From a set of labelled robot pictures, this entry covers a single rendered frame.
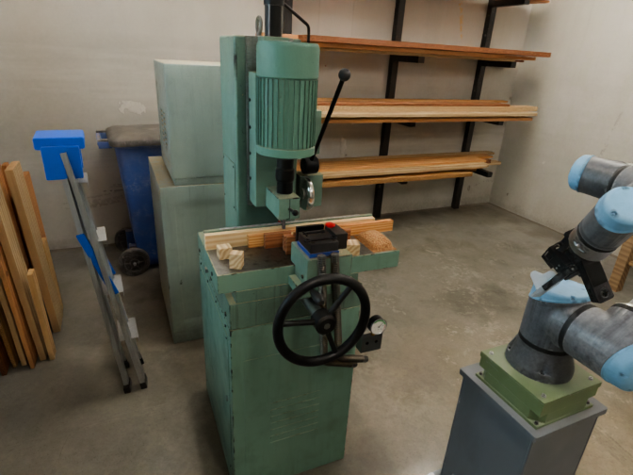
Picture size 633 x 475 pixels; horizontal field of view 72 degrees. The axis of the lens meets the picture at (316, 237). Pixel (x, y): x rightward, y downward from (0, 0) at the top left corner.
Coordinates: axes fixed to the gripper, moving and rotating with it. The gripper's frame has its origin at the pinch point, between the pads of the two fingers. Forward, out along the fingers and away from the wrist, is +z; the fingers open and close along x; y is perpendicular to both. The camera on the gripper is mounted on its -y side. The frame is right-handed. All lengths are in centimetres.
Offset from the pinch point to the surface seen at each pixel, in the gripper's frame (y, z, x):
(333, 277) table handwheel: 25, -7, 54
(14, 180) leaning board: 157, 45, 157
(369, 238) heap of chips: 42, 15, 33
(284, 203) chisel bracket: 57, -1, 55
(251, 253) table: 50, 8, 70
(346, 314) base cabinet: 26, 28, 49
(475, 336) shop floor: 18, 143, -33
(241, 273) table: 41, 0, 75
